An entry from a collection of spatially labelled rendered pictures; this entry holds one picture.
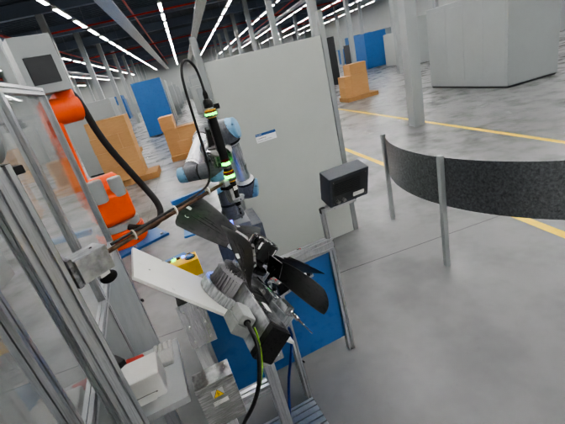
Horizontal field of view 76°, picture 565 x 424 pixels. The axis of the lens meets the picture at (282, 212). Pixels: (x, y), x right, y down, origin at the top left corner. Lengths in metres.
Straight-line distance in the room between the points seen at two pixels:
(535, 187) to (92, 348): 2.57
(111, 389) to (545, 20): 11.31
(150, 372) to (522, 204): 2.43
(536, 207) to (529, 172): 0.24
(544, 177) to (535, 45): 8.73
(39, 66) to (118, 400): 4.44
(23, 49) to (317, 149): 3.47
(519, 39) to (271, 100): 8.39
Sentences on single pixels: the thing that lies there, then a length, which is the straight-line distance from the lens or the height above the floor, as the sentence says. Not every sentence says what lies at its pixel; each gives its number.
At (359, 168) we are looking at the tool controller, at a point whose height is 1.23.
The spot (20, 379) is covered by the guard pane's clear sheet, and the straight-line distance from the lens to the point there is 1.13.
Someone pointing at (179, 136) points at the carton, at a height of 0.62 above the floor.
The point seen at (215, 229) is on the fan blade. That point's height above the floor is 1.33.
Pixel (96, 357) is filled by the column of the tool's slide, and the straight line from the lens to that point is 1.16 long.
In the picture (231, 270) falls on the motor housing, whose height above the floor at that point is 1.18.
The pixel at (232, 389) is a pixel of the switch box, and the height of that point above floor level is 0.77.
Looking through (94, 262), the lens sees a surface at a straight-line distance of 1.09.
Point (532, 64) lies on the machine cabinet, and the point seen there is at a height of 0.40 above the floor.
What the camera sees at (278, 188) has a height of 0.76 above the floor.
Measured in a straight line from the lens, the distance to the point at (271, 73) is 3.41.
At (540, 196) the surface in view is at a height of 0.71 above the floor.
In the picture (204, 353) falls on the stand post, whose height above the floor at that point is 0.91.
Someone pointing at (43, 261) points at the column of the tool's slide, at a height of 1.57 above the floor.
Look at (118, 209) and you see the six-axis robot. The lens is 5.34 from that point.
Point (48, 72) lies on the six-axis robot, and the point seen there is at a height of 2.36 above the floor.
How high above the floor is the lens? 1.87
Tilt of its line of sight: 22 degrees down
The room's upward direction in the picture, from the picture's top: 14 degrees counter-clockwise
